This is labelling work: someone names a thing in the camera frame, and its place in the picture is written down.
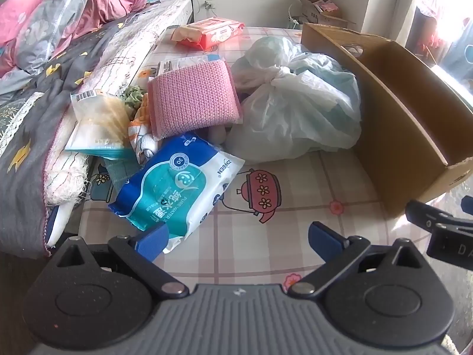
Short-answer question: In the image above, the teal cloth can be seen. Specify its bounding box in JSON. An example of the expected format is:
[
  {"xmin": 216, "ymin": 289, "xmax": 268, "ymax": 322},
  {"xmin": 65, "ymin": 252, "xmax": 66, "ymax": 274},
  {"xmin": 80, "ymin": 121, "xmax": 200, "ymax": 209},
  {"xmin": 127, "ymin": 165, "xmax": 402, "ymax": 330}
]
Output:
[{"xmin": 103, "ymin": 154, "xmax": 143, "ymax": 191}]

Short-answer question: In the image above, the orange striped towel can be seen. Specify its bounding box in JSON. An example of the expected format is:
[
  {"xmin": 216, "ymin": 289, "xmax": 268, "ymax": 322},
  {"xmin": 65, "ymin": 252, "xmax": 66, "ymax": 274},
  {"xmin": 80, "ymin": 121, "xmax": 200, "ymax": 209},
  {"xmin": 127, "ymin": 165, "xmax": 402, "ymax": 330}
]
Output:
[{"xmin": 127, "ymin": 94, "xmax": 163, "ymax": 165}]

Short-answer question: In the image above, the dark grey floral blanket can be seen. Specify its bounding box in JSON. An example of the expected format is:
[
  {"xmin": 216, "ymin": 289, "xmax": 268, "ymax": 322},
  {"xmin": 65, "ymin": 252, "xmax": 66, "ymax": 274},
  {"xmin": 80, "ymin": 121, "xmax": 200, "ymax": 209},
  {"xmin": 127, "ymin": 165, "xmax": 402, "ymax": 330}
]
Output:
[{"xmin": 0, "ymin": 26, "xmax": 128, "ymax": 260}]

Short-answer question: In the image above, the green patterned cloth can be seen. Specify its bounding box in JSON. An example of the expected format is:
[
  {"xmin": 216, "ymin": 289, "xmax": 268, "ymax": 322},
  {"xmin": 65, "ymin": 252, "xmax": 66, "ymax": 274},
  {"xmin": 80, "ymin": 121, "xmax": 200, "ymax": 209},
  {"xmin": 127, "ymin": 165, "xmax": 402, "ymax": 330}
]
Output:
[{"xmin": 122, "ymin": 84, "xmax": 149, "ymax": 111}]

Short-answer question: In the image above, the small cardboard box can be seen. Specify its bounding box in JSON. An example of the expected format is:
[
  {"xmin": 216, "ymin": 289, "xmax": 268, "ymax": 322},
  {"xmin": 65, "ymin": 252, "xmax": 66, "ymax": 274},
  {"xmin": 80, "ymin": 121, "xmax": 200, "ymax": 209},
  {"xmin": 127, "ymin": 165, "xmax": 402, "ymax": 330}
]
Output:
[{"xmin": 291, "ymin": 0, "xmax": 358, "ymax": 29}]

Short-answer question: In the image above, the blue and white box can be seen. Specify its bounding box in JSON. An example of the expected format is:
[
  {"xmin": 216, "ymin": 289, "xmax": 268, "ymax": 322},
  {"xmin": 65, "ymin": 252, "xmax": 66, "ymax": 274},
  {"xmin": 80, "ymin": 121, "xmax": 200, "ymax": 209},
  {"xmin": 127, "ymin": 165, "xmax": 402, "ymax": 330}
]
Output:
[{"xmin": 157, "ymin": 54, "xmax": 223, "ymax": 79}]

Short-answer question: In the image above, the pink and grey quilt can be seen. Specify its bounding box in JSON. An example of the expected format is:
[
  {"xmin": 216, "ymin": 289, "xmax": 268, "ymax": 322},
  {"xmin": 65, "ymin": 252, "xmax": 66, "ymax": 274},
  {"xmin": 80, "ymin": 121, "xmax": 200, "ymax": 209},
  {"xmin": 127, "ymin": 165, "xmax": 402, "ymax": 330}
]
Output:
[{"xmin": 0, "ymin": 0, "xmax": 154, "ymax": 80}]

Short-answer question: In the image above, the white plastic bag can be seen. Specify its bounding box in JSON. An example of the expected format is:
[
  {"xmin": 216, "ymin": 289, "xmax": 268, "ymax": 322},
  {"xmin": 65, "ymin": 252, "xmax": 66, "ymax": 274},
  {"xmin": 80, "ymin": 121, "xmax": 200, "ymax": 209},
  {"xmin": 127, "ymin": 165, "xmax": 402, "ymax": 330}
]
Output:
[{"xmin": 225, "ymin": 36, "xmax": 363, "ymax": 163}]

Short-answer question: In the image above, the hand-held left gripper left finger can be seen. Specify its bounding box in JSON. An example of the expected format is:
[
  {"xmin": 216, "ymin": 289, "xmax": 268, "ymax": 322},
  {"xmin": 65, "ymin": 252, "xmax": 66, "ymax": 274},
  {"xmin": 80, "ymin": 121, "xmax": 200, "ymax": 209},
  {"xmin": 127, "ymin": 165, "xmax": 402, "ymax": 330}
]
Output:
[{"xmin": 48, "ymin": 222, "xmax": 190, "ymax": 299}]

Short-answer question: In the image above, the red tissue packet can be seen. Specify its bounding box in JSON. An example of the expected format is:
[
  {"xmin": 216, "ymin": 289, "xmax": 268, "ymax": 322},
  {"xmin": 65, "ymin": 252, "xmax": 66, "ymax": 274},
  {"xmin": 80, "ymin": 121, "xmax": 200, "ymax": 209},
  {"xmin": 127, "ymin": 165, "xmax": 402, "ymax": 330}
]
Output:
[{"xmin": 171, "ymin": 17, "xmax": 246, "ymax": 50}]

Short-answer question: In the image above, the pink knitted sponge pack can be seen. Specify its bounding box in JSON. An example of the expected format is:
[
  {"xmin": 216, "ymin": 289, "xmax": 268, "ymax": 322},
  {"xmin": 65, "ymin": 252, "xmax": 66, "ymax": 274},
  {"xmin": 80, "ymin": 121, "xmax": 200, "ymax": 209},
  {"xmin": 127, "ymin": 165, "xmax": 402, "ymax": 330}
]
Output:
[{"xmin": 148, "ymin": 60, "xmax": 243, "ymax": 141}]

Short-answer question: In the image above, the clear packet of yellow cloths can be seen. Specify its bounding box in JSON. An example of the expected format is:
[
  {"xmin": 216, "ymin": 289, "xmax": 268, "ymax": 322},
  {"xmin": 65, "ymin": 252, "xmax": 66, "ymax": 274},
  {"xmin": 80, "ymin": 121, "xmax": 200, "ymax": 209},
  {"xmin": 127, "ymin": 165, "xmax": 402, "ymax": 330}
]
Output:
[{"xmin": 64, "ymin": 89, "xmax": 134, "ymax": 159}]

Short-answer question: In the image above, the large cardboard box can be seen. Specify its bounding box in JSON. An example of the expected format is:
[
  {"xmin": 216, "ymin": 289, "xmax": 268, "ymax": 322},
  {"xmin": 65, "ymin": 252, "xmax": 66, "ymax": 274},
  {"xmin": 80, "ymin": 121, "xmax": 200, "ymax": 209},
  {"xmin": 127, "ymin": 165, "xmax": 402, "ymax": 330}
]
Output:
[{"xmin": 300, "ymin": 22, "xmax": 473, "ymax": 219}]

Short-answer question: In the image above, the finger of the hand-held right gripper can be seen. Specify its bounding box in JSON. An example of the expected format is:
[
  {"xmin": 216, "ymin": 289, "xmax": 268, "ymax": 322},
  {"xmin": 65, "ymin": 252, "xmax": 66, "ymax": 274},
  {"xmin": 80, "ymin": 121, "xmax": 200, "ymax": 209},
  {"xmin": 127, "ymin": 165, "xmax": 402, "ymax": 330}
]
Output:
[{"xmin": 405, "ymin": 199, "xmax": 473, "ymax": 234}]

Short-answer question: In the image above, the blue wet wipes pack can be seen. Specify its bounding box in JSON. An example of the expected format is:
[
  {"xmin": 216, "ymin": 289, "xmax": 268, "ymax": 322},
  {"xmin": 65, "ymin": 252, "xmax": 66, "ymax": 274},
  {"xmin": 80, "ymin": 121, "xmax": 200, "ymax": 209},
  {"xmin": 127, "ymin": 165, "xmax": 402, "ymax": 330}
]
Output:
[{"xmin": 108, "ymin": 132, "xmax": 246, "ymax": 254}]

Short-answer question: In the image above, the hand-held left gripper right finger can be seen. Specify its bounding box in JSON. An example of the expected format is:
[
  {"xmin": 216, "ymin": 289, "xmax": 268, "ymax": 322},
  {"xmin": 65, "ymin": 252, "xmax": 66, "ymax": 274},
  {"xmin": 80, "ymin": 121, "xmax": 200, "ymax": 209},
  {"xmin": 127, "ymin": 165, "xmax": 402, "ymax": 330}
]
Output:
[{"xmin": 288, "ymin": 221, "xmax": 426, "ymax": 299}]

